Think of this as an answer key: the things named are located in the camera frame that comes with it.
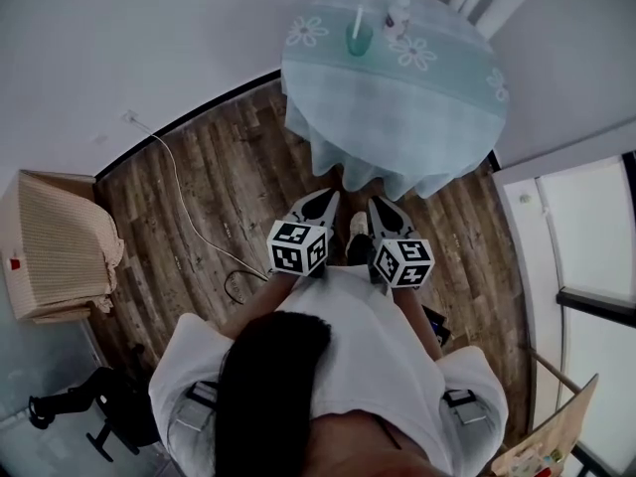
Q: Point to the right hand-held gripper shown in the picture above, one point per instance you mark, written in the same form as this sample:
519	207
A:
402	266

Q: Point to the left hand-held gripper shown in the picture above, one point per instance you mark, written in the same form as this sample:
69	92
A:
298	251

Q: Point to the green textured glass cup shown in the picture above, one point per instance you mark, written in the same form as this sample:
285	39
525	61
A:
360	43

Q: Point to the person's left forearm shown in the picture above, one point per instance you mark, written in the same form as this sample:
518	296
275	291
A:
263	301

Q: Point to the person's right forearm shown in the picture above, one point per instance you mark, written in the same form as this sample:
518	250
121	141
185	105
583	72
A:
417	316

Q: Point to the person's white shoe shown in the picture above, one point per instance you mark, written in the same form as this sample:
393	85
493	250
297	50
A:
359	224

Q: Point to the black device blue screen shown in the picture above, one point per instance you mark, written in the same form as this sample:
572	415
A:
438	327

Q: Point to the person's white shirt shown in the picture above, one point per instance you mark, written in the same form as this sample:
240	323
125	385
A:
377	346

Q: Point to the round table with floral cloth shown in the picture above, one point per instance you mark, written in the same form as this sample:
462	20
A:
397	107

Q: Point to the black-framed window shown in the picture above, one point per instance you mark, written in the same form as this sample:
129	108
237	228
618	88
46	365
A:
586	241

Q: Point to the white plastic bottle purple label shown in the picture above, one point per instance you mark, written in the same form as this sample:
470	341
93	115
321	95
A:
396	18

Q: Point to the beige checked cloth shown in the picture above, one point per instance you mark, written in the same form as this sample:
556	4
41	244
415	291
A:
64	246

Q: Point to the wooden easel board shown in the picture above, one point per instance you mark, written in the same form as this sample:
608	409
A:
561	425

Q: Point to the cardboard box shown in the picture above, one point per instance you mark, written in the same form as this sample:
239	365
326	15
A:
10	226

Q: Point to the white wall socket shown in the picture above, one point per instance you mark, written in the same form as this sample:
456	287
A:
131	116

